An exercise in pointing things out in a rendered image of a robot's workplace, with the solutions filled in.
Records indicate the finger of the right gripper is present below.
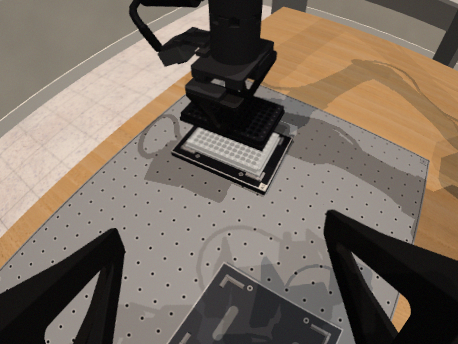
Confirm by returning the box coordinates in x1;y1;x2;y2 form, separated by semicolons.
186;92;244;135
240;57;277;96

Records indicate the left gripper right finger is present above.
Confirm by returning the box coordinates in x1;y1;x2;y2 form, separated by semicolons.
324;210;458;344

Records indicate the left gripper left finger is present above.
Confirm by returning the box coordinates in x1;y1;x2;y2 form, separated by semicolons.
0;228;125;344

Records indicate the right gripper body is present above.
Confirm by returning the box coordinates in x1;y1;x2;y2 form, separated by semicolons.
160;10;277;102

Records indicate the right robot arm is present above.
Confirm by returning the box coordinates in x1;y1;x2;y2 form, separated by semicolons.
139;0;263;67

